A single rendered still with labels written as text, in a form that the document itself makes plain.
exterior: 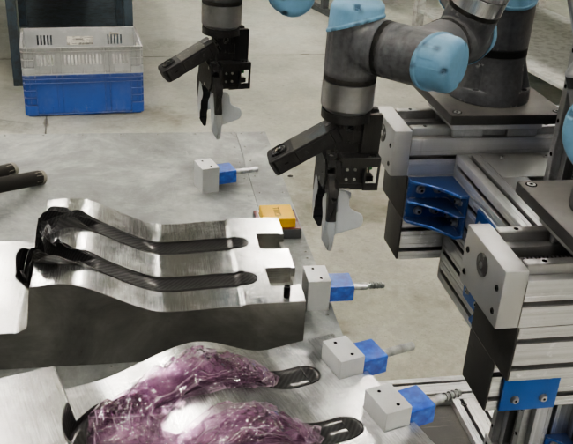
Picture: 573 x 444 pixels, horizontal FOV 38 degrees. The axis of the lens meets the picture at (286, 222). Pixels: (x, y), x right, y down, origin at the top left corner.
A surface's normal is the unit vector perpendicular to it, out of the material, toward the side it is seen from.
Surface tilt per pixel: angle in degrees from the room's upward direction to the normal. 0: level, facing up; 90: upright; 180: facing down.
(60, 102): 91
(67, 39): 88
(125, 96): 91
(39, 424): 0
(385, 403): 0
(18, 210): 0
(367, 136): 91
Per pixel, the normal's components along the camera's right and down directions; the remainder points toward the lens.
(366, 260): 0.04, -0.89
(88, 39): 0.26, 0.43
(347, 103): -0.03, 0.47
